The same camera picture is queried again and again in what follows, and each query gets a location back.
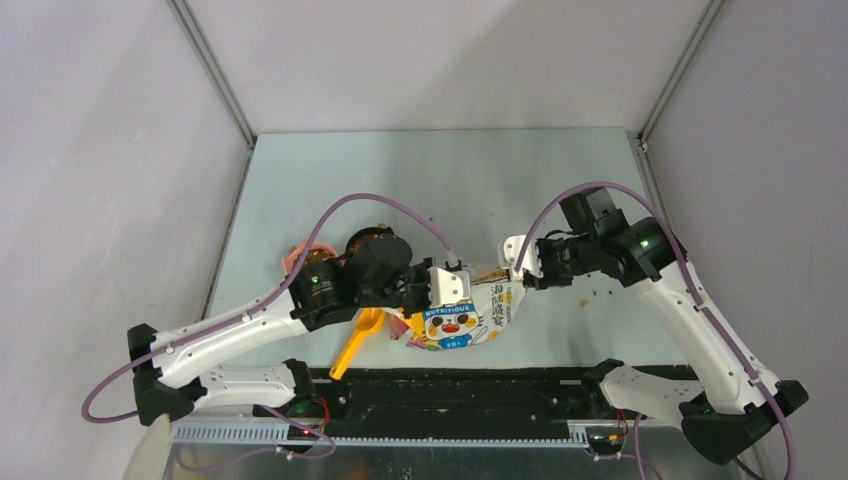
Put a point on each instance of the wooden bowl stand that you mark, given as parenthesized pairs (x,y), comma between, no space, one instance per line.
(366,253)

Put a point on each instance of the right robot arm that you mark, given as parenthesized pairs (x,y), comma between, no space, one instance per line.
(735,400)

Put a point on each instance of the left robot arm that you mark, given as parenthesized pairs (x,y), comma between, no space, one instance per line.
(179,371)

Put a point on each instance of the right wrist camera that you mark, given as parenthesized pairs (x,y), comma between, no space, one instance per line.
(519,257)

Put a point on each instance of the pink cat bowl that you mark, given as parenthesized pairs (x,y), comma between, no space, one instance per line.
(295,253)

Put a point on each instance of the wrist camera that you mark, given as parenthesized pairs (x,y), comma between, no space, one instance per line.
(448,285)
(519,257)

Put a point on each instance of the black pet bowl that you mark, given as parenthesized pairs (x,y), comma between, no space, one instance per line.
(384,247)

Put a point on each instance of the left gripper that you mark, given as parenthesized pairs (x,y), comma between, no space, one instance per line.
(423,270)

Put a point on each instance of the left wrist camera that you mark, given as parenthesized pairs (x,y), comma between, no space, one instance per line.
(448,285)

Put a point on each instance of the kibble in pink bowl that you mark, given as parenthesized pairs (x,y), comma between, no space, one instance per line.
(318,254)

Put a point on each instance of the yellow plastic scoop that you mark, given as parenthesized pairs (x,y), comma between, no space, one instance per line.
(369,322)

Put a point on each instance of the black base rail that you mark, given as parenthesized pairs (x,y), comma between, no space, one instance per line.
(536,403)

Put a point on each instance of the kibble in black bowl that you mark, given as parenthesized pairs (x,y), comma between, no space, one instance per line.
(354,244)

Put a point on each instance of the aluminium frame rail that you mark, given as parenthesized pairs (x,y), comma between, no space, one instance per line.
(259,428)

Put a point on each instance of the cat food bag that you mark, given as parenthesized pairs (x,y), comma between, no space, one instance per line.
(494,302)

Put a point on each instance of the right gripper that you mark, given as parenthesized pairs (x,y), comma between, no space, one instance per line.
(548,278)

